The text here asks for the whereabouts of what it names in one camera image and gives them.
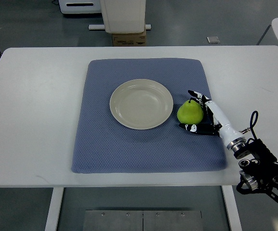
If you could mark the cream ceramic plate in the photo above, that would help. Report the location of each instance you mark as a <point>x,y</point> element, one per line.
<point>141,104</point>

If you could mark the white machine column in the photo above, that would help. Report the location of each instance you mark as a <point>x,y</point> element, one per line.
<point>124,12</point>

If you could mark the white table left leg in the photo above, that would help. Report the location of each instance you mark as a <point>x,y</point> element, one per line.
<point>54,209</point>

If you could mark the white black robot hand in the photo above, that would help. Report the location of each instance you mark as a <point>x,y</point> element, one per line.
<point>219,124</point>

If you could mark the white appliance with slot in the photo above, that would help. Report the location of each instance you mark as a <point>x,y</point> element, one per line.
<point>79,6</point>

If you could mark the white table right leg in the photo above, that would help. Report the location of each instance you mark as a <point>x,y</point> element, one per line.
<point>231,208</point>

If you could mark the white column base bar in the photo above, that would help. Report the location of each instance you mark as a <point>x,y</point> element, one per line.
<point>118,28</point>

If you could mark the white table leg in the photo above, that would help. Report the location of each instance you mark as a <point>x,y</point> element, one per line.
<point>54,209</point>
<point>231,208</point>

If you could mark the cardboard box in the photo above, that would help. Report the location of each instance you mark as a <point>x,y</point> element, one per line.
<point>129,39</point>

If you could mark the green pear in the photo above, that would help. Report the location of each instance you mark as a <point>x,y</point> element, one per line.
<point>190,112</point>

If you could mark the blue quilted cloth mat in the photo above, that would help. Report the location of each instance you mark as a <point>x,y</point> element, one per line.
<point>103,145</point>

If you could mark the grey floor socket plate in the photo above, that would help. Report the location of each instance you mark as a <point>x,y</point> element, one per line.
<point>213,40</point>

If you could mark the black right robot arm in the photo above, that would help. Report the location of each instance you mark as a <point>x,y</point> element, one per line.
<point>259,167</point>

